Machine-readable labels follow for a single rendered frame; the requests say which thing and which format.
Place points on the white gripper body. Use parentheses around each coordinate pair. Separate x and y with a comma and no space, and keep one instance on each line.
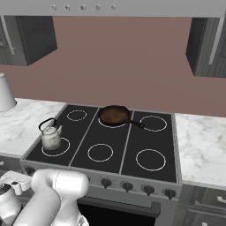
(17,179)

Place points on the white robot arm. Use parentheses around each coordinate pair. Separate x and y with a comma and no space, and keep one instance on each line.
(56,188)

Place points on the black stove knob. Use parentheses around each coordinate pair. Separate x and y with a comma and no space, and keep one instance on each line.
(30,170)
(127,186)
(170,193)
(106,183)
(148,189)

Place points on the black hob stove with oven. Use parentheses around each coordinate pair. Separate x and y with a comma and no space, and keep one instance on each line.
(126,141)

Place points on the grey drawer front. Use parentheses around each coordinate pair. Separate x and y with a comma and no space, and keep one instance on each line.
(11,164)
(203,206)

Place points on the white conical container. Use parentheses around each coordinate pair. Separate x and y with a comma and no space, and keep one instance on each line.
(5,94)

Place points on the dark brown frying pan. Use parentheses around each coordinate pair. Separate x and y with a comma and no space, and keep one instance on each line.
(114,115)

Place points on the grey range hood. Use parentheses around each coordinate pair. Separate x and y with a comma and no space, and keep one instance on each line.
(147,7)

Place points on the dark grey wall cupboard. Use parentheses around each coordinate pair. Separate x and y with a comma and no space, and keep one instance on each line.
(32,38)
(203,47)

